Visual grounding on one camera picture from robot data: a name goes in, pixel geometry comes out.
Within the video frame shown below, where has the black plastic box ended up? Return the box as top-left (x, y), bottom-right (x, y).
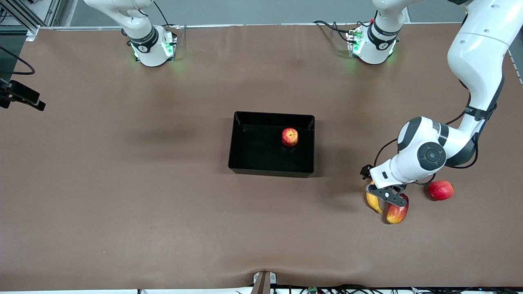
top-left (228, 111), bottom-right (315, 178)

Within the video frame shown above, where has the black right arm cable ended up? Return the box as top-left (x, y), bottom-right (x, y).
top-left (0, 45), bottom-right (36, 76)

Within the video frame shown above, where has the aluminium frame post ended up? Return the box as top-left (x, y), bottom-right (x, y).
top-left (0, 0), bottom-right (62, 41)

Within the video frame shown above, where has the black base cable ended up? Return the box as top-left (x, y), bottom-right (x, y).
top-left (153, 0), bottom-right (182, 45)
top-left (313, 20), bottom-right (354, 43)

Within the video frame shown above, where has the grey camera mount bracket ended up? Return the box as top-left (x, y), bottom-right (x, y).
top-left (251, 271), bottom-right (277, 294)

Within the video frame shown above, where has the red yellow mango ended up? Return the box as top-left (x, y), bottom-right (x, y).
top-left (386, 193), bottom-right (409, 225)

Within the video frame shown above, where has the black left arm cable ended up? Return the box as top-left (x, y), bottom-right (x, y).
top-left (373, 108), bottom-right (479, 186)

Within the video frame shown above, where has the brown table mat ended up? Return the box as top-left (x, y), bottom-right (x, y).
top-left (0, 22), bottom-right (523, 291)

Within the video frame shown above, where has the red yellow apple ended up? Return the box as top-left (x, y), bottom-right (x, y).
top-left (281, 128), bottom-right (299, 147)

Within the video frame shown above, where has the black right base cable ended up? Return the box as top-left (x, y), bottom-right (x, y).
top-left (153, 0), bottom-right (182, 45)

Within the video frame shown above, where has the red pomegranate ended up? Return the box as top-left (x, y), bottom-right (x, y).
top-left (428, 180), bottom-right (454, 201)

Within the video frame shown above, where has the yellow banana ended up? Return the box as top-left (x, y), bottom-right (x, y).
top-left (366, 182), bottom-right (384, 214)

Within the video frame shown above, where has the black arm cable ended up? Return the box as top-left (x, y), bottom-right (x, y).
top-left (0, 45), bottom-right (36, 76)
top-left (373, 108), bottom-right (479, 186)

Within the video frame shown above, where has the black left base cable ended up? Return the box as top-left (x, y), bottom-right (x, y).
top-left (313, 20), bottom-right (354, 43)

